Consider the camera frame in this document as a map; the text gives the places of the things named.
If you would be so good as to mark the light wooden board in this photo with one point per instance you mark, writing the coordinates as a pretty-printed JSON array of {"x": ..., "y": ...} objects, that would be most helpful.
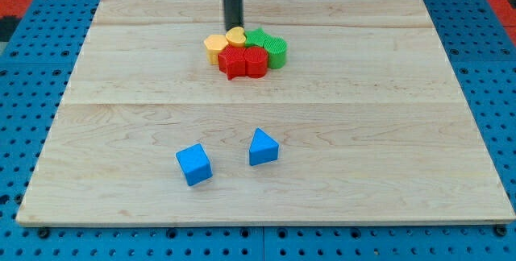
[{"x": 365, "y": 125}]

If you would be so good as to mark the green cylinder block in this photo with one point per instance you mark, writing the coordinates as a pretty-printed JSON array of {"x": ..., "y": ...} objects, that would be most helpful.
[{"x": 277, "y": 52}]

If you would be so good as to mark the yellow heart block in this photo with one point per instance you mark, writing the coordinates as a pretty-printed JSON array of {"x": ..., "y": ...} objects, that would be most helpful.
[{"x": 236, "y": 37}]

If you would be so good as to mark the blue cube block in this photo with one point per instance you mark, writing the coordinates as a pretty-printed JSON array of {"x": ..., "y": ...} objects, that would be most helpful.
[{"x": 195, "y": 164}]

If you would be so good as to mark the blue triangle block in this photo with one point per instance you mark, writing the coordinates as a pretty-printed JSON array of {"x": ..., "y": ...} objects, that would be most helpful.
[{"x": 263, "y": 148}]

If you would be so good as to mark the red star block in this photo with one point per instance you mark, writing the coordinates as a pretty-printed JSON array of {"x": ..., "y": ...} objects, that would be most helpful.
[{"x": 231, "y": 61}]

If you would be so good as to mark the yellow hexagon block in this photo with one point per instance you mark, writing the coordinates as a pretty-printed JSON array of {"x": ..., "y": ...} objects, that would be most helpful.
[{"x": 214, "y": 44}]

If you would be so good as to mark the green star block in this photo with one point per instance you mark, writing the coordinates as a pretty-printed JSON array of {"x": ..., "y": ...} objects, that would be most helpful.
[{"x": 256, "y": 38}]

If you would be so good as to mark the red cylinder block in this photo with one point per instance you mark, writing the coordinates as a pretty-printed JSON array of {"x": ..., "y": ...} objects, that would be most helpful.
[{"x": 256, "y": 60}]

